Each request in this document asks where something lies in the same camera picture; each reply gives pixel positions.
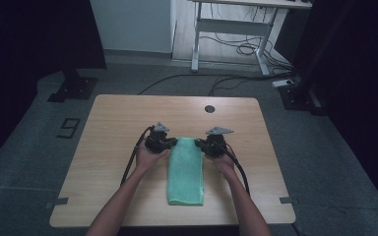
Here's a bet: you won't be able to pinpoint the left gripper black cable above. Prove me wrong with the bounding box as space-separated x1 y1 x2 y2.
120 125 156 188

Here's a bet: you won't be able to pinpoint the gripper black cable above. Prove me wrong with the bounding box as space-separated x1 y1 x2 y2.
223 143 251 197
120 125 156 188

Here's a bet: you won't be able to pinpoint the green cloth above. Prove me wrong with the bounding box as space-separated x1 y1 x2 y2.
165 136 206 207

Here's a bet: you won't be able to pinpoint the person's left hand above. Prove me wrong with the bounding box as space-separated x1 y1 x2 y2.
134 145 170 175

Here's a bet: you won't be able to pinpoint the white desk frame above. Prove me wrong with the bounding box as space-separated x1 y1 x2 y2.
188 0 313 77

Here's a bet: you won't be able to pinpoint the tangled black cables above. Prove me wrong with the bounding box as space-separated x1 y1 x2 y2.
199 3 293 73

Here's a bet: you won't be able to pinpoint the white power strip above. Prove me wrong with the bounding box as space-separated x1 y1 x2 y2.
272 79 295 89

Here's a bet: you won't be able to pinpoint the person's right hand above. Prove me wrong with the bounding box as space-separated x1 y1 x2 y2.
206 150 238 177

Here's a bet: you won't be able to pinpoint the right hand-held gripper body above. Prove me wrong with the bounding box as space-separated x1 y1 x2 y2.
202 126 235 158

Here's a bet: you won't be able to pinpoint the black stand base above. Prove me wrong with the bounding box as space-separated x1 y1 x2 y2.
46 68 99 103
277 77 327 116

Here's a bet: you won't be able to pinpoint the dark curtain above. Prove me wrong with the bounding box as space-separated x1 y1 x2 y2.
275 0 378 217
0 0 107 173

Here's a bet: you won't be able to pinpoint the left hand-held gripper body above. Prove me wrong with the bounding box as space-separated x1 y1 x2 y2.
144 121 171 154

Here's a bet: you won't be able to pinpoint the long black floor cable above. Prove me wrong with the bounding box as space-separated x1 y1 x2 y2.
137 73 279 96

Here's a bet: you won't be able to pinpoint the grey tape piece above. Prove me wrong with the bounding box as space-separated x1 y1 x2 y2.
279 196 300 205
44 197 70 210

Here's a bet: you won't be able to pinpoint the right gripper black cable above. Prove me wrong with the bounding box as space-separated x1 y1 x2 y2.
223 143 251 197

